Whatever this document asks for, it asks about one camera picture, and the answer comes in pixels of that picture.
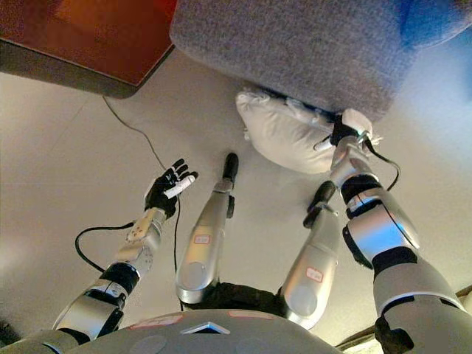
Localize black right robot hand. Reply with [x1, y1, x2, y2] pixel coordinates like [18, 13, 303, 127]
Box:
[313, 113, 369, 152]

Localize silver left robot leg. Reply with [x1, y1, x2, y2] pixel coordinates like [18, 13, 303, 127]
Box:
[174, 152, 241, 305]

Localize silver robot leg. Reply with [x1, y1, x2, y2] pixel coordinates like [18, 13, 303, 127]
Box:
[279, 180, 342, 331]
[174, 152, 241, 305]

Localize white square pillow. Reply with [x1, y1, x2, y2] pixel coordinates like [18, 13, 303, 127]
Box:
[235, 90, 384, 176]

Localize thin black floor cable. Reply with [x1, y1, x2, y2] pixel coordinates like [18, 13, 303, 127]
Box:
[102, 94, 182, 311]

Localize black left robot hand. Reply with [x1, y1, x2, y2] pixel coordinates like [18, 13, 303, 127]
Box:
[144, 158, 199, 219]

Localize grey robot torso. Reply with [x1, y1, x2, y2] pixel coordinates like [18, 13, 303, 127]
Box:
[0, 308, 342, 354]

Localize silver right robot leg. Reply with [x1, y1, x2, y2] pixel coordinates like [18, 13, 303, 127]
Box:
[279, 180, 342, 331]

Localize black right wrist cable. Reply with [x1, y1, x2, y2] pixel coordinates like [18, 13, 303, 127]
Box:
[363, 135, 401, 192]

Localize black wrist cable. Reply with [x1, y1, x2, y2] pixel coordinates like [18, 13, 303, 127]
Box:
[363, 135, 401, 192]
[74, 221, 136, 274]

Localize brown wooden desk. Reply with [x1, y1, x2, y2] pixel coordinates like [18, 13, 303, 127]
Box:
[0, 0, 178, 100]

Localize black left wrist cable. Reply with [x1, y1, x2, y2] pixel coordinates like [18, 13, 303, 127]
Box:
[74, 221, 136, 274]

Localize grey fabric armchair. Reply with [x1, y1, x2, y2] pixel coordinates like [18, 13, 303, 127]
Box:
[169, 0, 472, 123]

